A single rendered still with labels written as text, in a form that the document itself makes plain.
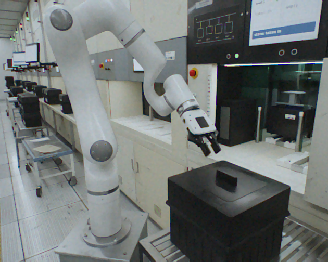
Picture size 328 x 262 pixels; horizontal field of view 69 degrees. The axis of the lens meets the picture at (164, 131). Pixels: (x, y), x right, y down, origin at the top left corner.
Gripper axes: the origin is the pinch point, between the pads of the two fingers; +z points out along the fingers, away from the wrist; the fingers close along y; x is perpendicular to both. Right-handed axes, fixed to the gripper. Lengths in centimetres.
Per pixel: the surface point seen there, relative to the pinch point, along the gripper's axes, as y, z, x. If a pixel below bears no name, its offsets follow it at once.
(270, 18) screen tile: 39, -37, -27
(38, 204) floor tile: -44, -69, 225
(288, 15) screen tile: 39, -32, -32
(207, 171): 0.3, 5.4, 7.7
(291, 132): 90, -4, 23
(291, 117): 90, -12, 17
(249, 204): -5.4, 21.1, -7.9
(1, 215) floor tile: -77, -69, 225
